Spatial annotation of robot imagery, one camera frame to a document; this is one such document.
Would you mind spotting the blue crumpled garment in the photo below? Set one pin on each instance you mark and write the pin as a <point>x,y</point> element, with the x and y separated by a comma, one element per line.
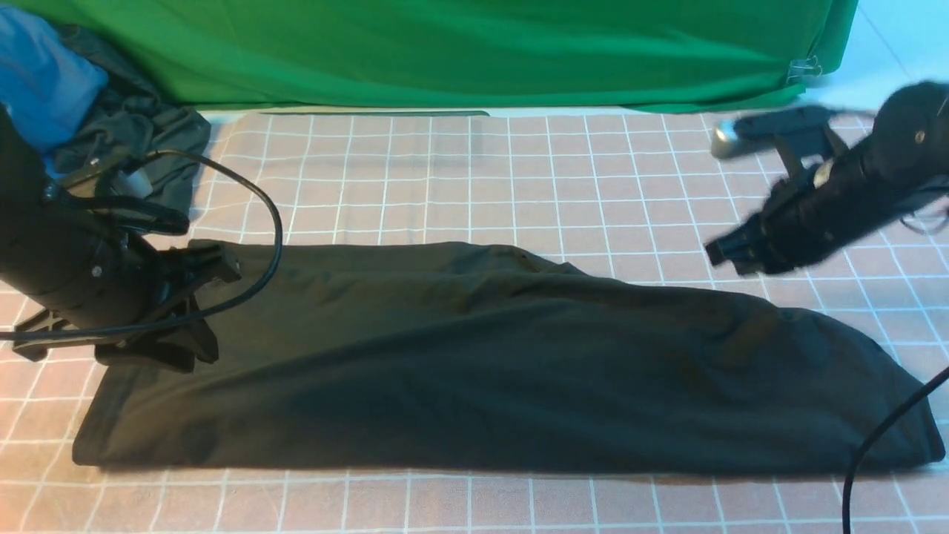
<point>46,88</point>

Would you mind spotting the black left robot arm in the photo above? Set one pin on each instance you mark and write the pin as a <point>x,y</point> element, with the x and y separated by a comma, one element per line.
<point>46,245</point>

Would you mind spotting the green backdrop cloth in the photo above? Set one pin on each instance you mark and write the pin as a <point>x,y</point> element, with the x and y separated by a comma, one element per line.
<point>655,56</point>

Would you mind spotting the dark gray long-sleeve shirt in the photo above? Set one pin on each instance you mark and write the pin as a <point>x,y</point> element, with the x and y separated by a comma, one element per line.
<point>489,358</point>

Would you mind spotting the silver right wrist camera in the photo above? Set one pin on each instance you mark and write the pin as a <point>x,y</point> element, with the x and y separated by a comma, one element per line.
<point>794,133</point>

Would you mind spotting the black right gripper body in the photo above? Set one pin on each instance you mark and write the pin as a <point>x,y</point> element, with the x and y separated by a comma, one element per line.
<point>797,227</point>

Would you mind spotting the dark crumpled garment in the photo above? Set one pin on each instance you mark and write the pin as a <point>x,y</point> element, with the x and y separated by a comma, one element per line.
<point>132,115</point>

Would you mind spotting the metal binder clip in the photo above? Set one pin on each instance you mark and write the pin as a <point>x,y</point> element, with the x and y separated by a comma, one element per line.
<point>804,70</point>

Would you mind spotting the pink checkered tablecloth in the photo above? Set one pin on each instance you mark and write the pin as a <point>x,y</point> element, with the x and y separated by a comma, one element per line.
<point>631,196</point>

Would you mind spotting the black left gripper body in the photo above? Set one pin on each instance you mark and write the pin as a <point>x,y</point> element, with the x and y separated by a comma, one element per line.
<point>135,307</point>

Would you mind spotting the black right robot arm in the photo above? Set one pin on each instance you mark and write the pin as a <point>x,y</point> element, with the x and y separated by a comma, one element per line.
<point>834,194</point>

